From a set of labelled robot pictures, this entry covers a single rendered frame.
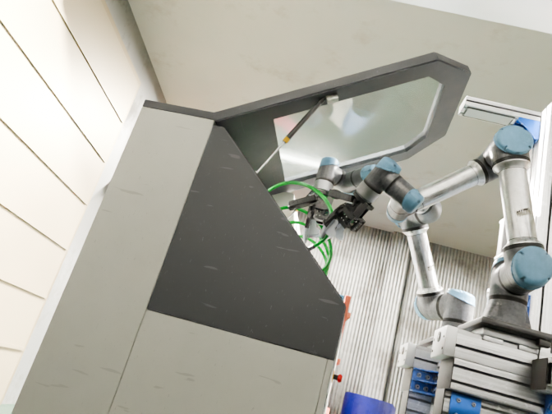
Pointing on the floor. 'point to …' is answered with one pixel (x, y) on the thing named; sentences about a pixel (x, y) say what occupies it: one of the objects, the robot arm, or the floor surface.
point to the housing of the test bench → (117, 265)
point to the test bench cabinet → (216, 373)
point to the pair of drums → (365, 405)
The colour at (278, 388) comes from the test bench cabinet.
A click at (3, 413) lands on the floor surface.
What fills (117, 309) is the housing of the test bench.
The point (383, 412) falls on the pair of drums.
